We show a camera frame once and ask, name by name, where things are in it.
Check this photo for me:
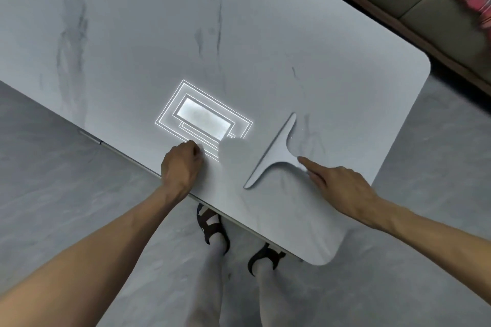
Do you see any white squeegee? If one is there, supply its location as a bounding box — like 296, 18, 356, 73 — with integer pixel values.
243, 112, 309, 190

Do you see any person's left forearm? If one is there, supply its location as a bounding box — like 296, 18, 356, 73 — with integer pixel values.
0, 186, 181, 327

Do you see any person's right leg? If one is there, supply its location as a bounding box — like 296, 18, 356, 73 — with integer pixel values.
253, 258, 304, 327

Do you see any person's black sandal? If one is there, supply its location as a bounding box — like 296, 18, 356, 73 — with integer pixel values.
196, 203, 231, 255
247, 243, 287, 277

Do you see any person's left leg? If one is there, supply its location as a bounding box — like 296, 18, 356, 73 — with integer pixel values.
184, 229, 229, 327

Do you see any person's right forearm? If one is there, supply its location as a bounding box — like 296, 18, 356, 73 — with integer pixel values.
372, 198, 491, 300

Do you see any person's leg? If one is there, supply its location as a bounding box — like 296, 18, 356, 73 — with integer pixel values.
184, 229, 229, 327
253, 258, 304, 327

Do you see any person's right hand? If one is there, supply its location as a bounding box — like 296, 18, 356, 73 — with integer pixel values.
297, 156, 384, 230

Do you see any person's left black sandal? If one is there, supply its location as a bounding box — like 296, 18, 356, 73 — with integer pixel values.
196, 203, 231, 255

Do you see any white marble table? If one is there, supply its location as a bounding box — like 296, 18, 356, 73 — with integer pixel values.
0, 0, 432, 267

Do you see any person's left hand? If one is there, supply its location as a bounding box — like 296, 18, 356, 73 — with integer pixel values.
160, 140, 205, 204

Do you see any person's right black sandal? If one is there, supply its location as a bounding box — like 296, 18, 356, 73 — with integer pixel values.
247, 243, 287, 277

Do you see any long beige sofa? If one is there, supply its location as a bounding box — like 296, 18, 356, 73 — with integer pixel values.
287, 0, 491, 96

